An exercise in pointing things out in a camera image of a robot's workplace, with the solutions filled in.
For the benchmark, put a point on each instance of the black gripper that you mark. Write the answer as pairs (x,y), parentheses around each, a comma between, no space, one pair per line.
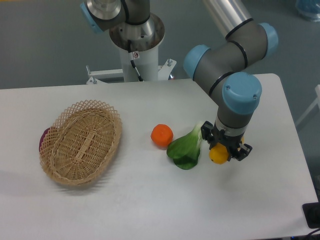
(213,136)

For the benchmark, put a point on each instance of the yellow mango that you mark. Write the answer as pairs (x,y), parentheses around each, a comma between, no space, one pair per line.
(219,154)

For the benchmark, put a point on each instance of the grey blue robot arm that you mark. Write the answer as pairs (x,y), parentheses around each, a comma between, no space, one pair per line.
(220,72)

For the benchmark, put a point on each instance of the green bok choy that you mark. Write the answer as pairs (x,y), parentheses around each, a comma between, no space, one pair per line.
(185,150)

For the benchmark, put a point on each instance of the orange tangerine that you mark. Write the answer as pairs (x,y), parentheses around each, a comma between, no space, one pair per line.
(162,135)

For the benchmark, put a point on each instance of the black device at table edge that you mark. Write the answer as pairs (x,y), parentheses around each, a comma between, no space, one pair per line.
(312,214)

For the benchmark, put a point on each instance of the woven wicker basket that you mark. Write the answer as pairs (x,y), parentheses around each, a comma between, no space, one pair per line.
(86,137)

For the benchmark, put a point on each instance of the blue object top right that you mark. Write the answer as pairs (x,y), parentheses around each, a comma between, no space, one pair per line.
(309,9)

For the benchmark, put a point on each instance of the purple fruit behind basket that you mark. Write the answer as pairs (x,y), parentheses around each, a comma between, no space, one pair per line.
(47,134)

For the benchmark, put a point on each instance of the white frame at right edge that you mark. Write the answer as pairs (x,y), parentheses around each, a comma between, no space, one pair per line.
(311,111)

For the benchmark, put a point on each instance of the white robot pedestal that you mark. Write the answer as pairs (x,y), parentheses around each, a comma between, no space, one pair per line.
(138,47)

